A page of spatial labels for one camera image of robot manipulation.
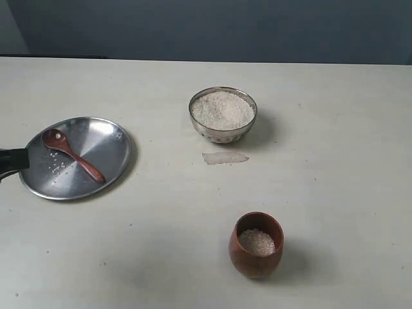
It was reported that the dark red wooden spoon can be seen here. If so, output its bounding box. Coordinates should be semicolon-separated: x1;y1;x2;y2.
41;129;106;183

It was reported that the brown wooden cup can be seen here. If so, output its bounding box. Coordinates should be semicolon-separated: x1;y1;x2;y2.
229;212;284;279

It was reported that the steel bowl of rice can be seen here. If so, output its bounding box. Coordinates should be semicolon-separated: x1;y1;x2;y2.
188;87;258;144

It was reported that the round steel plate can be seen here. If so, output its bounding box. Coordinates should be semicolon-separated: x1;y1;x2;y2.
19;117;133;201

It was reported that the clear tape piece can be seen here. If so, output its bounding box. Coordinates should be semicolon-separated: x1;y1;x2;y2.
202;151;249;165

